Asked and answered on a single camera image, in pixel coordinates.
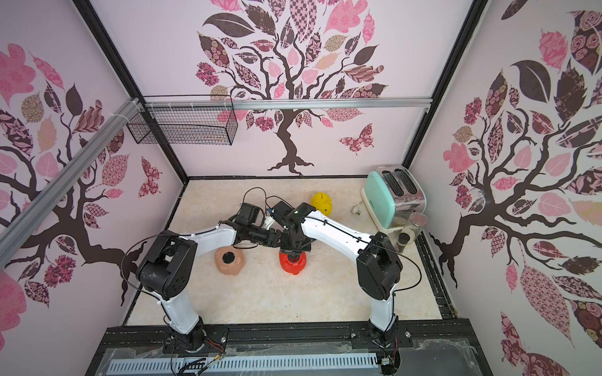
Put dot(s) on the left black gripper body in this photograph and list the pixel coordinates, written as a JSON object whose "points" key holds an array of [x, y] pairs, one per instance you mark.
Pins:
{"points": [[263, 236]]}

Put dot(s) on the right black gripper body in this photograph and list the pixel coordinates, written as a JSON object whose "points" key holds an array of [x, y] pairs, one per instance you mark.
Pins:
{"points": [[295, 242]]}

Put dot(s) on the red piggy bank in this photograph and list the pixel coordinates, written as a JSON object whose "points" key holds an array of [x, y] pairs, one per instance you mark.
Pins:
{"points": [[293, 263]]}

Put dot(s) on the yellow piggy bank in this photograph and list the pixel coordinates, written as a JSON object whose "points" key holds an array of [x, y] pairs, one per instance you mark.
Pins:
{"points": [[323, 203]]}

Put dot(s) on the peach piggy bank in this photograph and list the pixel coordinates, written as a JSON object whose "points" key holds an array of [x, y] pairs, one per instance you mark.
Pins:
{"points": [[229, 269]]}

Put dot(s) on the black plug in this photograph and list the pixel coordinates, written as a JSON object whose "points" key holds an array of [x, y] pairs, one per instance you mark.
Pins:
{"points": [[228, 257]]}

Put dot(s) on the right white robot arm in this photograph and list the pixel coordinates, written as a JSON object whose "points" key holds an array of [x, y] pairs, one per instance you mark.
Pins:
{"points": [[378, 265]]}

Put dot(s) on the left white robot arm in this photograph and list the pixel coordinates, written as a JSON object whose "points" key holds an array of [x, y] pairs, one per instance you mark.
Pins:
{"points": [[166, 270]]}

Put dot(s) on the white toaster plug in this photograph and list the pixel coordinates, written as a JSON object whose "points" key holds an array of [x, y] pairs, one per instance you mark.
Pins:
{"points": [[358, 209]]}

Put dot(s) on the mint green toaster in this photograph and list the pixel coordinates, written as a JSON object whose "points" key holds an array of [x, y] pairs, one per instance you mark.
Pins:
{"points": [[391, 194]]}

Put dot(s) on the glass spice jar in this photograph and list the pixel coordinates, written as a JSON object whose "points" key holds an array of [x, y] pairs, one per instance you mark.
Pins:
{"points": [[415, 224]]}

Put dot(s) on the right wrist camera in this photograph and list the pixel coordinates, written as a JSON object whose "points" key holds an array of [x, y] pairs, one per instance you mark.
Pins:
{"points": [[280, 212]]}

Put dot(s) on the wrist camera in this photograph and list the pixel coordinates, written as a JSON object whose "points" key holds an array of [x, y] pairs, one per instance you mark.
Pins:
{"points": [[250, 215], [280, 212]]}

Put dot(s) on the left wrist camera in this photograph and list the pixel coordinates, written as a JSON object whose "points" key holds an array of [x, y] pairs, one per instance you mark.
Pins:
{"points": [[250, 215]]}

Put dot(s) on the white slotted cable duct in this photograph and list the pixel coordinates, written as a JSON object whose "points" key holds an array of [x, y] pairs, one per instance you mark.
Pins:
{"points": [[244, 364]]}

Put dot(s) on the black wire basket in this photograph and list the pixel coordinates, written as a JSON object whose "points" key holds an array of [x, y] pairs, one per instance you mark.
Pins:
{"points": [[207, 119]]}

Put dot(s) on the black base frame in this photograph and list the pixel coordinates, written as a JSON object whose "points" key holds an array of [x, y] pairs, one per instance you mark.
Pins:
{"points": [[444, 347]]}

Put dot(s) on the aluminium rail back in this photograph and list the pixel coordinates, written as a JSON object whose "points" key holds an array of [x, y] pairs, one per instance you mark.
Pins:
{"points": [[392, 102]]}

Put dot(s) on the aluminium rail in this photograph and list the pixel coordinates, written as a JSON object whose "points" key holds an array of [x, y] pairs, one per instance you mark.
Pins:
{"points": [[392, 102], [13, 238]]}

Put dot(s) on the aluminium rail left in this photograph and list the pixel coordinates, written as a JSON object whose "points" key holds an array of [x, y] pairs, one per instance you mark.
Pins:
{"points": [[13, 238]]}

